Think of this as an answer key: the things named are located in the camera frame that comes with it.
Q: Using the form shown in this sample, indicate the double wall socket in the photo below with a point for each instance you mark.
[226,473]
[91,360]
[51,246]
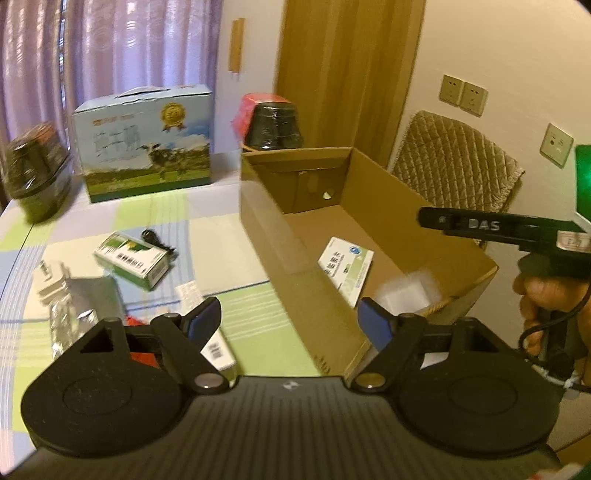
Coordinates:
[467,96]

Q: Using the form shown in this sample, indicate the quilted brown chair cushion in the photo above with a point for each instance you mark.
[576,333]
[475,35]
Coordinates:
[453,165]

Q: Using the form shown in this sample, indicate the checkered tablecloth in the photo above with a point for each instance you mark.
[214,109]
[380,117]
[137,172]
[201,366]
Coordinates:
[214,258]

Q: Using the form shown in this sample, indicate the green white small box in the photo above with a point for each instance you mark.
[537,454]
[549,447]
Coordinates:
[134,260]

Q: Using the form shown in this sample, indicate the blue milk carton box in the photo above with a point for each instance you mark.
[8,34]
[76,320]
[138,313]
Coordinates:
[145,140]

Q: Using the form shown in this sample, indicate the dark bowl package left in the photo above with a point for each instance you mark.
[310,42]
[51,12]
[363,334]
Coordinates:
[37,172]

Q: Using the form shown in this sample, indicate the white green medicine box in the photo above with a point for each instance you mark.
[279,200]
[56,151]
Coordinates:
[347,265]

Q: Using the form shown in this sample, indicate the red sachet packet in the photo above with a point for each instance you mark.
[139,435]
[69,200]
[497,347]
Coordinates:
[138,351]

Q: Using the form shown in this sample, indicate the dark bowl package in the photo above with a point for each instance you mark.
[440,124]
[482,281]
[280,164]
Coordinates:
[37,172]
[266,121]

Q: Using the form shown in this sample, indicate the person right hand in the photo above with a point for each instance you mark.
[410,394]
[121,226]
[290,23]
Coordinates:
[553,294]

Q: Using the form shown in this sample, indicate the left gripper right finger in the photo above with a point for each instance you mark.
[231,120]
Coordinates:
[395,337]

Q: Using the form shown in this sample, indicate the small black clip object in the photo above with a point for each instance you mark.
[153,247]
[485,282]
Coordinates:
[150,236]

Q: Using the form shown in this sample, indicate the single wall socket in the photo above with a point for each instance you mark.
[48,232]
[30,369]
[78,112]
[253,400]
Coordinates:
[556,145]

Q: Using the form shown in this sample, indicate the dark bowl package right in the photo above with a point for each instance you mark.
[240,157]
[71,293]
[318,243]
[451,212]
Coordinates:
[266,121]

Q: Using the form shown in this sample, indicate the white power adapter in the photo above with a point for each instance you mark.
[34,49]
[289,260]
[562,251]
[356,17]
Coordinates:
[49,280]

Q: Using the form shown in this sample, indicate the white foam sheet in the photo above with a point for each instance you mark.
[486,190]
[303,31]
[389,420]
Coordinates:
[415,292]

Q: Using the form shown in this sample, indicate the silver foil pouch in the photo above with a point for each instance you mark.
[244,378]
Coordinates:
[84,303]

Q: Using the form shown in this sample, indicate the wooden door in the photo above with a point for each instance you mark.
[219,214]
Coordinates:
[347,67]

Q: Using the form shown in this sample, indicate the large brown cardboard box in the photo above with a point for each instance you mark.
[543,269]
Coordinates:
[331,227]

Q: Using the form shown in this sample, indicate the wooden wall hook strip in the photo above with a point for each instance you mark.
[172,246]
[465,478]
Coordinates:
[235,45]

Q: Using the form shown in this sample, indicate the purple curtain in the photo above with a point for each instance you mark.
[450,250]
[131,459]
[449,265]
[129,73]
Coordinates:
[55,55]

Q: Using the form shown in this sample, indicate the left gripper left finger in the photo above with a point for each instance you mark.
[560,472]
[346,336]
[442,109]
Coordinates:
[181,339]

